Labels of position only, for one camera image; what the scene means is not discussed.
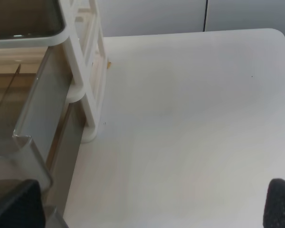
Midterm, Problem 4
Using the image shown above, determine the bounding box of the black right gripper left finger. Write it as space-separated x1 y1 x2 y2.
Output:
0 179 46 228

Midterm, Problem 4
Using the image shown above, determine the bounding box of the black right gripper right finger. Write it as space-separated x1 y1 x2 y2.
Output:
263 179 285 228

